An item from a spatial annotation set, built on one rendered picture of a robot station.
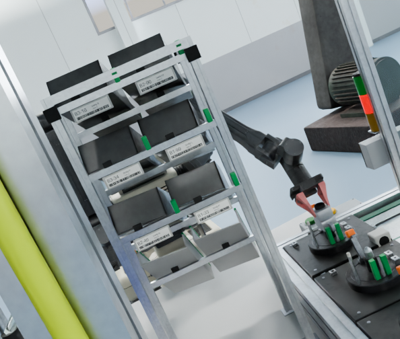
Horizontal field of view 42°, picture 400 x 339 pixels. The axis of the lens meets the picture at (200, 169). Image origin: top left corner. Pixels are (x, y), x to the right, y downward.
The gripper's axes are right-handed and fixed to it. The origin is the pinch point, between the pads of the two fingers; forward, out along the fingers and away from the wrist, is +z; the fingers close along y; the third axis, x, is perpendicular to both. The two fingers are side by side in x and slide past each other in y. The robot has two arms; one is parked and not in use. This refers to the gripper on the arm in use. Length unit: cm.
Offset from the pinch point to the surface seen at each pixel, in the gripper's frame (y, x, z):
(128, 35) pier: 19, 597, -664
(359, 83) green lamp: 17.5, -30.5, -15.3
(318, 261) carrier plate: -7.7, 2.0, 11.9
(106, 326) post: -41, -115, 37
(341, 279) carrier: -7.1, -8.3, 20.8
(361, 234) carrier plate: 7.3, 4.8, 9.8
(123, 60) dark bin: -33, -50, -36
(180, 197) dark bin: -34.5, -28.6, -9.4
